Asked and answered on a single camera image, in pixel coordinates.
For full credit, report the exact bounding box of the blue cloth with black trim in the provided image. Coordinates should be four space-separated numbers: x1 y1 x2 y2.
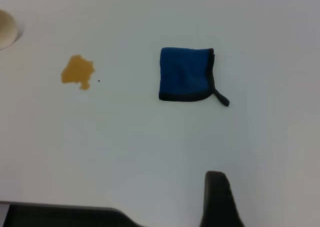
158 46 230 108

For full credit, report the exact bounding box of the white paper coffee cup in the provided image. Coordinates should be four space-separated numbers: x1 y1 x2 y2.
0 9 20 51

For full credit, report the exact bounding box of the brown coffee spill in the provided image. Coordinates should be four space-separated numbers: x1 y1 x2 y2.
60 54 97 91

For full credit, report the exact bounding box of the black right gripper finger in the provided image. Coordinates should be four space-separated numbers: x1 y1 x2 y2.
199 170 245 227

